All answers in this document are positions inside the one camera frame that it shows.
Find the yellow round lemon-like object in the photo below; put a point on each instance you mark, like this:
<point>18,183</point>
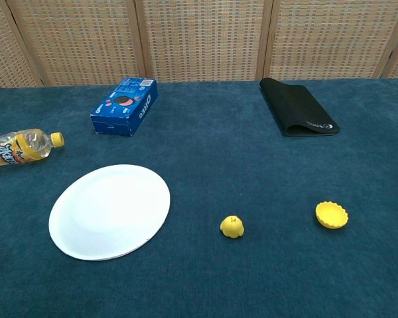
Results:
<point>232,228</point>

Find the small yellow round object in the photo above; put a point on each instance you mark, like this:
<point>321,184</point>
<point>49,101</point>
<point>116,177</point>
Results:
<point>331,215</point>

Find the blue carpet table cover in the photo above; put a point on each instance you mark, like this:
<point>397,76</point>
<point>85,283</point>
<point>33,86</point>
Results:
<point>199,165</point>

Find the blue Oreo cookie box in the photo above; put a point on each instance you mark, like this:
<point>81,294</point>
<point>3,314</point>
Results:
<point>119,111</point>

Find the white round paper plate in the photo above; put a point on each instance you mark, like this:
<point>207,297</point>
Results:
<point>109,212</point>

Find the folded black mouse pad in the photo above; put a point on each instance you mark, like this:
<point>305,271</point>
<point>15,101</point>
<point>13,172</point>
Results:
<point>295,106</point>

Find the orange drink plastic bottle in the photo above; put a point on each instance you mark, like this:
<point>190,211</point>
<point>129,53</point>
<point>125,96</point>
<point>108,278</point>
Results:
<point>20,145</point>

